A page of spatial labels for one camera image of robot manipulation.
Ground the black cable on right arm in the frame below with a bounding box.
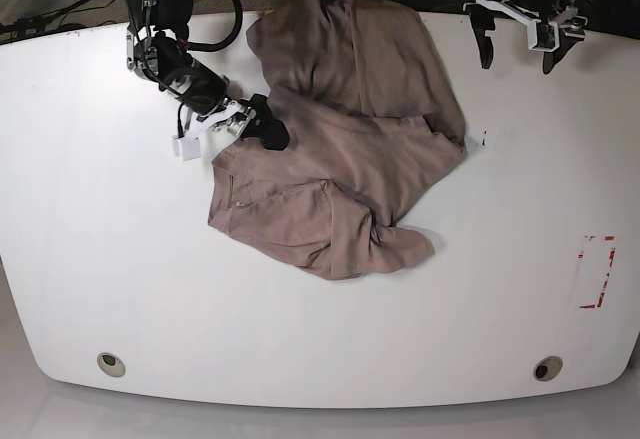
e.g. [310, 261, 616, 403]
[184, 0, 244, 53]

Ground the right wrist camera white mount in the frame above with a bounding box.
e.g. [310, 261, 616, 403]
[172, 100, 245, 161]

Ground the table cable grommet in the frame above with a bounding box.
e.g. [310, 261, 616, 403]
[533, 356, 563, 382]
[97, 352, 126, 378]

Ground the left table cable grommet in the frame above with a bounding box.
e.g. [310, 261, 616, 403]
[97, 352, 126, 378]

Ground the right table cable grommet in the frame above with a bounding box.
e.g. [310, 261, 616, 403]
[533, 356, 563, 382]

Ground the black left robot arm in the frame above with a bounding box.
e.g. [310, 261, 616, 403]
[463, 0, 588, 75]

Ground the mauve brown T-shirt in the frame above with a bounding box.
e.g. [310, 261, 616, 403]
[209, 0, 466, 280]

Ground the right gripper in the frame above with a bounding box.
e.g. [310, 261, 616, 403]
[161, 65, 290, 150]

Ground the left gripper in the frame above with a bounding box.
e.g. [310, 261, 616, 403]
[463, 0, 588, 75]

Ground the black tripod stand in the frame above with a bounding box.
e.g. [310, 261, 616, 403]
[1, 0, 108, 45]

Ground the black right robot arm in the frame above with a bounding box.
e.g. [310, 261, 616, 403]
[126, 0, 290, 160]

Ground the red tape rectangle marking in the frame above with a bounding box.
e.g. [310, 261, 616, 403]
[574, 235, 616, 310]

